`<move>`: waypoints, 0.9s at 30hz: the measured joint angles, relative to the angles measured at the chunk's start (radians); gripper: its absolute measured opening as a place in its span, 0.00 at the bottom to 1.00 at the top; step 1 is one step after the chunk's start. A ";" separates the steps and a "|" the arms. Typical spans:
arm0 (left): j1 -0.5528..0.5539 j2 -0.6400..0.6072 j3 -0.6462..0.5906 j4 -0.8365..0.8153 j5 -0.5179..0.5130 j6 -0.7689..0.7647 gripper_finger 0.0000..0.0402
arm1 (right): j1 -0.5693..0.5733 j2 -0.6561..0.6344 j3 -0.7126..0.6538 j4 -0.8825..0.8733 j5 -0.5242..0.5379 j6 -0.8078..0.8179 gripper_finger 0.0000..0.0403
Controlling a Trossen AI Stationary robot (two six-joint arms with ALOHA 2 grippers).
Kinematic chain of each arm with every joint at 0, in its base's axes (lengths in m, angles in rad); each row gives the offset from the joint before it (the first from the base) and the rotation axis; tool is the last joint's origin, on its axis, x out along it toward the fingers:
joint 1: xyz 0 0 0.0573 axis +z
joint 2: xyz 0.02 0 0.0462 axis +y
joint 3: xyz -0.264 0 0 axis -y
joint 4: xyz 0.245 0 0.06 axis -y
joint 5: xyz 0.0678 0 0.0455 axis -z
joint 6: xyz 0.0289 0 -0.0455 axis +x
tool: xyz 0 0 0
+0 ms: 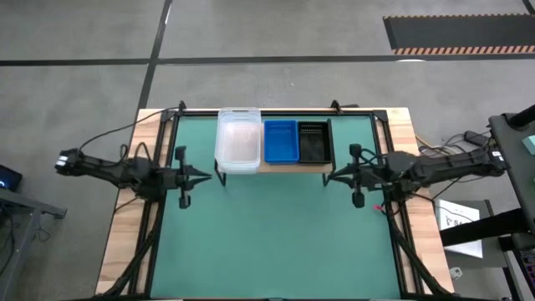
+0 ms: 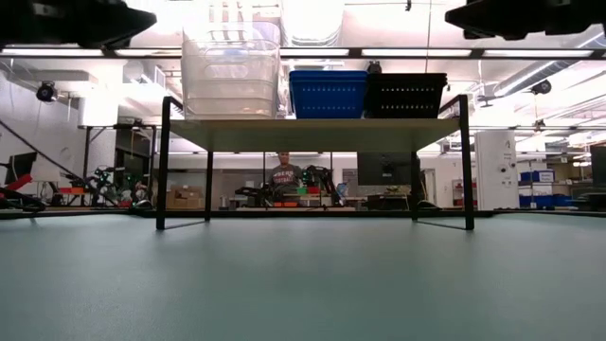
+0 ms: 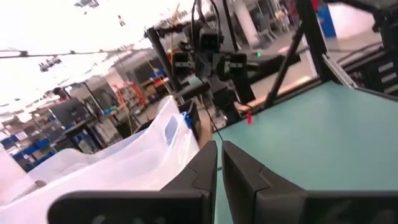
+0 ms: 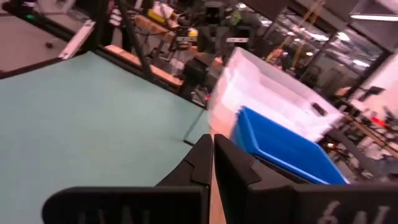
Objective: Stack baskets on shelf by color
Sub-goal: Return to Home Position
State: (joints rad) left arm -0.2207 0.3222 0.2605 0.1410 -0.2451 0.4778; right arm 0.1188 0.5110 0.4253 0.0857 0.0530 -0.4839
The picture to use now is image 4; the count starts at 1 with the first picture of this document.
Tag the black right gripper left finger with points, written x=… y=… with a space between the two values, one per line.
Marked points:
x=186 y=193

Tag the silver aluminium extrusion bar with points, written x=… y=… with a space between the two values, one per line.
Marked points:
x=77 y=39

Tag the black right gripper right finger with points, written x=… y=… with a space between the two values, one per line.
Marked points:
x=248 y=199

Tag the wooden shelf board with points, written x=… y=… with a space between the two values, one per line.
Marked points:
x=215 y=199

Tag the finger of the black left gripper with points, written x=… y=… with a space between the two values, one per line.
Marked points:
x=222 y=40
x=206 y=40

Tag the blue slotted plastic basket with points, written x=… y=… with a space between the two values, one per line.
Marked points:
x=280 y=146

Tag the black rig frame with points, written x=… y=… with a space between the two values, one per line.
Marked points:
x=139 y=46

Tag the green table mat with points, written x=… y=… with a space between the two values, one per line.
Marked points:
x=93 y=124

